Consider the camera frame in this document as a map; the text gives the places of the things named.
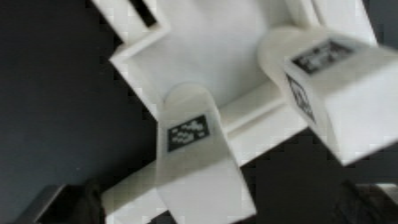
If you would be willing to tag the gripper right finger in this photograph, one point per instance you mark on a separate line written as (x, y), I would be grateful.
(366, 204)

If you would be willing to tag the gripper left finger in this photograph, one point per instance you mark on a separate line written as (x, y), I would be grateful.
(66, 205)

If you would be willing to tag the white tagged chair leg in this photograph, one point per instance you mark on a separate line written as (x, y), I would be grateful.
(199, 181)
(336, 76)

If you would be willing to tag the white chair seat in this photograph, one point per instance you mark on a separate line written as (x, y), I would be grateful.
(189, 44)

